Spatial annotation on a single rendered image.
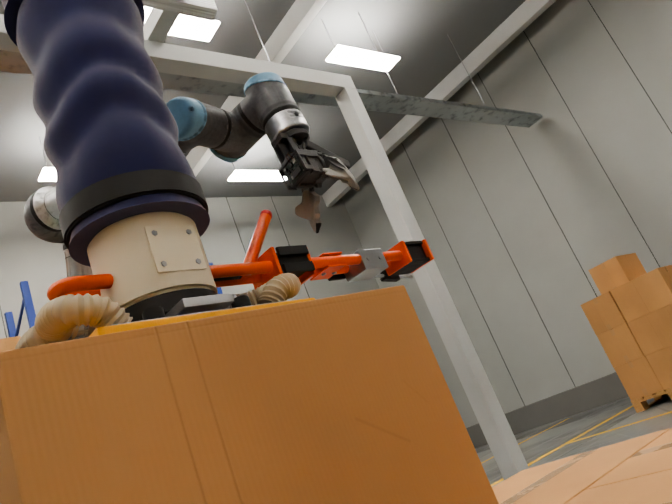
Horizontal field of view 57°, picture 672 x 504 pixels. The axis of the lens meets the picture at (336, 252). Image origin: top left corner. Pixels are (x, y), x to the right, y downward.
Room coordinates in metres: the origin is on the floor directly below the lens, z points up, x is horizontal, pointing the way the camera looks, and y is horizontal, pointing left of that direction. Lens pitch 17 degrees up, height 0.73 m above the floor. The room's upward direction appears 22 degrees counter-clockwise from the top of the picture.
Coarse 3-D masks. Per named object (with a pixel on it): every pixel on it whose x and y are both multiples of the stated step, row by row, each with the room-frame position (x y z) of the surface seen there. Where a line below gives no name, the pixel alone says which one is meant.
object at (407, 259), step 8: (424, 240) 1.32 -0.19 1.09; (392, 248) 1.29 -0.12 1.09; (400, 248) 1.28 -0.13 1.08; (408, 248) 1.30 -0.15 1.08; (416, 248) 1.31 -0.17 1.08; (424, 248) 1.33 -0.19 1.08; (408, 256) 1.27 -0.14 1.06; (416, 256) 1.31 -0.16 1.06; (424, 256) 1.33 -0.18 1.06; (432, 256) 1.33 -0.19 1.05; (392, 264) 1.30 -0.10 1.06; (400, 264) 1.29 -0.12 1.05; (408, 264) 1.29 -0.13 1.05; (416, 264) 1.32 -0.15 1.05; (424, 264) 1.34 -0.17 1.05; (392, 272) 1.31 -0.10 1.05; (400, 272) 1.33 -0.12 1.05; (408, 272) 1.36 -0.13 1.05
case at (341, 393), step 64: (192, 320) 0.72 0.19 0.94; (256, 320) 0.77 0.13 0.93; (320, 320) 0.84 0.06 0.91; (384, 320) 0.93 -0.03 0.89; (0, 384) 0.57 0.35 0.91; (64, 384) 0.60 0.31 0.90; (128, 384) 0.65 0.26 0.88; (192, 384) 0.70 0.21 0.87; (256, 384) 0.75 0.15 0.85; (320, 384) 0.82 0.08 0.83; (384, 384) 0.89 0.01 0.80; (0, 448) 0.59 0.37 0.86; (64, 448) 0.59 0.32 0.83; (128, 448) 0.64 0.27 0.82; (192, 448) 0.68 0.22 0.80; (256, 448) 0.73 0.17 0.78; (320, 448) 0.79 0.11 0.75; (384, 448) 0.86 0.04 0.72; (448, 448) 0.94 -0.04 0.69
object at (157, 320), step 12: (240, 300) 0.86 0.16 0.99; (288, 300) 0.90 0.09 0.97; (300, 300) 0.89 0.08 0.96; (144, 312) 0.76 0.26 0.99; (156, 312) 0.77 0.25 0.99; (204, 312) 0.79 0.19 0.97; (216, 312) 0.79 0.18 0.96; (228, 312) 0.80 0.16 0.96; (120, 324) 0.69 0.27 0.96; (132, 324) 0.70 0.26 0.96; (144, 324) 0.71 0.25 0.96; (156, 324) 0.72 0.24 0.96
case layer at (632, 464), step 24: (576, 456) 1.53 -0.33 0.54; (600, 456) 1.39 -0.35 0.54; (624, 456) 1.28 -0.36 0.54; (648, 456) 1.18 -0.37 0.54; (504, 480) 1.62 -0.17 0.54; (528, 480) 1.46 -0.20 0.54; (552, 480) 1.34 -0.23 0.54; (576, 480) 1.23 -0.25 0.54; (600, 480) 1.14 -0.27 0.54; (624, 480) 1.07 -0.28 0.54; (648, 480) 0.99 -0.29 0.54
